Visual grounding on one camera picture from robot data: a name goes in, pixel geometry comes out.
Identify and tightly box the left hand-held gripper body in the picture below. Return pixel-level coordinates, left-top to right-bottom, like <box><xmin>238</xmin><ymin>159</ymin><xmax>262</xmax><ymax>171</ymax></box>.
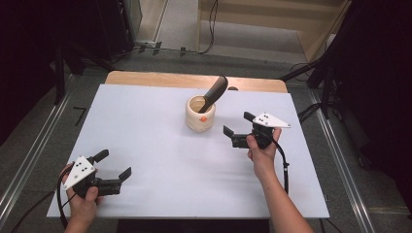
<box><xmin>62</xmin><ymin>155</ymin><xmax>123</xmax><ymax>199</ymax></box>

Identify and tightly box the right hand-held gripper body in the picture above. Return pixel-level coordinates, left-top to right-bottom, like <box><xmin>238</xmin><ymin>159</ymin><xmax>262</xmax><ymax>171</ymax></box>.
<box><xmin>231</xmin><ymin>112</ymin><xmax>292</xmax><ymax>150</ymax></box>

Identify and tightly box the cream ribbed cup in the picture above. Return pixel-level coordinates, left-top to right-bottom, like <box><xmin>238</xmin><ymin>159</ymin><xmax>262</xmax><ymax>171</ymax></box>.
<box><xmin>185</xmin><ymin>94</ymin><xmax>217</xmax><ymax>133</ymax></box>

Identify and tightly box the person's left hand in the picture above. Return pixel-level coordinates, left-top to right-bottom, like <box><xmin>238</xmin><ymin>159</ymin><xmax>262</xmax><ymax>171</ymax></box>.
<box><xmin>60</xmin><ymin>174</ymin><xmax>102</xmax><ymax>224</ymax></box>

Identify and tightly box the person's right hand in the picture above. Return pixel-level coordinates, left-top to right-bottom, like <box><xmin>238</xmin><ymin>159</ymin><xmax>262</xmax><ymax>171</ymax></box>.
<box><xmin>246</xmin><ymin>126</ymin><xmax>282</xmax><ymax>181</ymax></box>

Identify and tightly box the black metal stand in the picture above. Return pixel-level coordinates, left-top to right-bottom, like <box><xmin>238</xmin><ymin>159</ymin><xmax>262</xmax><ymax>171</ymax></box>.
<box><xmin>280</xmin><ymin>0</ymin><xmax>361</xmax><ymax>120</ymax></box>
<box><xmin>52</xmin><ymin>42</ymin><xmax>115</xmax><ymax>106</ymax></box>

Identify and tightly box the beige wooden platform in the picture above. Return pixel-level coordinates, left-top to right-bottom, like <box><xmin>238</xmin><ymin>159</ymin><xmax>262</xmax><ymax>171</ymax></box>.
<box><xmin>197</xmin><ymin>0</ymin><xmax>353</xmax><ymax>63</ymax></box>

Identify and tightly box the wooden table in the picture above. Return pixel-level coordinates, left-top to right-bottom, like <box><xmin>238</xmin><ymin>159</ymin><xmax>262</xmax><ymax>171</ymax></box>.
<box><xmin>105</xmin><ymin>70</ymin><xmax>289</xmax><ymax>94</ymax></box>

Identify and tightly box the dark cabinet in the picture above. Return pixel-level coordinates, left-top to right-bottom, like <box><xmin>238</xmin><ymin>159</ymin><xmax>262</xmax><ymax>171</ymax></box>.
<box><xmin>92</xmin><ymin>0</ymin><xmax>144</xmax><ymax>63</ymax></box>

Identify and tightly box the left hand-held gripper cable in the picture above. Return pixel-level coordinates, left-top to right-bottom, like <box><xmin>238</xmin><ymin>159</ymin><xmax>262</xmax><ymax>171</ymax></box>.
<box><xmin>56</xmin><ymin>164</ymin><xmax>78</xmax><ymax>229</ymax></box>

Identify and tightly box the hand-held gripper cable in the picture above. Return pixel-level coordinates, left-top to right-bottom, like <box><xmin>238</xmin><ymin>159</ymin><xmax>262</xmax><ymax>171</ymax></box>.
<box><xmin>56</xmin><ymin>164</ymin><xmax>78</xmax><ymax>229</ymax></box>
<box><xmin>271</xmin><ymin>137</ymin><xmax>291</xmax><ymax>195</ymax></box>

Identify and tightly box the right hand-held gripper cable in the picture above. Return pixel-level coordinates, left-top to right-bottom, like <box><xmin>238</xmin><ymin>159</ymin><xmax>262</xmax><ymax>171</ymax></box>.
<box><xmin>271</xmin><ymin>137</ymin><xmax>291</xmax><ymax>195</ymax></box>

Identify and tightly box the metal floor rail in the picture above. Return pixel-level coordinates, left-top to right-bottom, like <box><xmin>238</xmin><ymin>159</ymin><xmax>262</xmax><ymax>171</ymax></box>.
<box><xmin>306</xmin><ymin>89</ymin><xmax>377</xmax><ymax>233</ymax></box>
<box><xmin>0</xmin><ymin>73</ymin><xmax>78</xmax><ymax>227</ymax></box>

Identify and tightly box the black floor cable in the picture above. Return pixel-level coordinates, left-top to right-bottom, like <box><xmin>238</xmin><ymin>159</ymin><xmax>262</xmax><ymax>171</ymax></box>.
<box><xmin>9</xmin><ymin>190</ymin><xmax>56</xmax><ymax>233</ymax></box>

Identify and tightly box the black hanging cable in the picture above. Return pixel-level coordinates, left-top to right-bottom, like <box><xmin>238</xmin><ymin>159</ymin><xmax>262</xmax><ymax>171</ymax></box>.
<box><xmin>197</xmin><ymin>0</ymin><xmax>219</xmax><ymax>54</ymax></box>

